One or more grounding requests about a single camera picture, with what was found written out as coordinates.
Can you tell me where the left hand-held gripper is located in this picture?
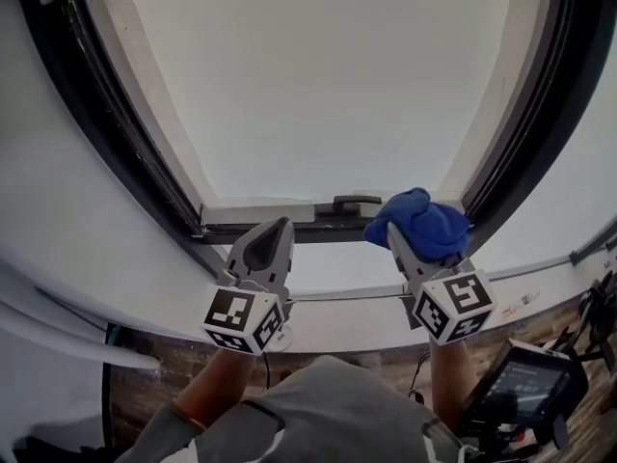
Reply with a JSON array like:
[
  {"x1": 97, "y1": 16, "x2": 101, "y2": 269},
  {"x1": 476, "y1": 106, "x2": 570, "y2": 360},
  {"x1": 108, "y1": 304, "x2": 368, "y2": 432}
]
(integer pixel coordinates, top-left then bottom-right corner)
[{"x1": 200, "y1": 217, "x2": 296, "y2": 356}]

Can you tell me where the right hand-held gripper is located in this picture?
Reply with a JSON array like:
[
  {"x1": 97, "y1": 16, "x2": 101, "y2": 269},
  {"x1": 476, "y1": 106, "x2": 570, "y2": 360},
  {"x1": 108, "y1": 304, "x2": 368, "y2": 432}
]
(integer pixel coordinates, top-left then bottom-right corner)
[{"x1": 388, "y1": 223, "x2": 497, "y2": 345}]

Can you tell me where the blue cleaning cloth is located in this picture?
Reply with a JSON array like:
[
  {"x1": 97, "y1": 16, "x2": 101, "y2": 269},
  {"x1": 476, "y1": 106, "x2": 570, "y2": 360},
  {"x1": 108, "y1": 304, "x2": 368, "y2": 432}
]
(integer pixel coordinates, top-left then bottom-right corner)
[{"x1": 362, "y1": 186, "x2": 473, "y2": 263}]

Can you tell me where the person's right forearm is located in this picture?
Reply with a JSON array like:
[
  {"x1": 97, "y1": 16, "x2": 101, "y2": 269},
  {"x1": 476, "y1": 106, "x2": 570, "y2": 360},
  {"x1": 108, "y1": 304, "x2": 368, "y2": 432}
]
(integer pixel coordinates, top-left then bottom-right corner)
[{"x1": 427, "y1": 340, "x2": 476, "y2": 433}]

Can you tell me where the person's left forearm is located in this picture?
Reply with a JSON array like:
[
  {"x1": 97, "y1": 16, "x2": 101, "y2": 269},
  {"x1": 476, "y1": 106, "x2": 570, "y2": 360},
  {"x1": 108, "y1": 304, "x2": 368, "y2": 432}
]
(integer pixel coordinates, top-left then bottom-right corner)
[{"x1": 173, "y1": 347, "x2": 256, "y2": 428}]

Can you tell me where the black chest monitor screen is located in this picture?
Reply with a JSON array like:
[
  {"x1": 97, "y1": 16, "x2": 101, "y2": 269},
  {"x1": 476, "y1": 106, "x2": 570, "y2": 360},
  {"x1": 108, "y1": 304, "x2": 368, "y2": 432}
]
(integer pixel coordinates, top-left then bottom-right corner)
[{"x1": 462, "y1": 339, "x2": 589, "y2": 426}]

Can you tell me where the person's grey shirt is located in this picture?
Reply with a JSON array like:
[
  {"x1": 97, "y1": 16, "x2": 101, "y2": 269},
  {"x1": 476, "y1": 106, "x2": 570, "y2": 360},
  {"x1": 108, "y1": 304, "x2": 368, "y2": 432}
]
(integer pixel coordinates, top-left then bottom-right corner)
[{"x1": 113, "y1": 354, "x2": 476, "y2": 463}]

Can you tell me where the white vertical pipe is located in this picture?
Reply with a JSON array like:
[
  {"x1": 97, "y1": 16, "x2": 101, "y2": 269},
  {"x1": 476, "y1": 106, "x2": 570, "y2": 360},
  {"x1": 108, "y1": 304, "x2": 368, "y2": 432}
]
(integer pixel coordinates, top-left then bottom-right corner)
[{"x1": 0, "y1": 258, "x2": 163, "y2": 370}]

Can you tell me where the black window handle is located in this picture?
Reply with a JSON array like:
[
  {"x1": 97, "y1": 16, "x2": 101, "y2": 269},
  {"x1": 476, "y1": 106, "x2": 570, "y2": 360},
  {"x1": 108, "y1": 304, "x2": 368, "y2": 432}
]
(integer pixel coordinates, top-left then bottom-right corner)
[{"x1": 332, "y1": 194, "x2": 382, "y2": 214}]

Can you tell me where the black monitor mount rig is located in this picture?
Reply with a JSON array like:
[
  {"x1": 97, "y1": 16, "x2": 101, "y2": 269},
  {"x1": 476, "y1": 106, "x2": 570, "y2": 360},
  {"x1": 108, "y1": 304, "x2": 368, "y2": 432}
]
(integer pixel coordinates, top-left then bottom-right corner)
[{"x1": 455, "y1": 412, "x2": 570, "y2": 463}]

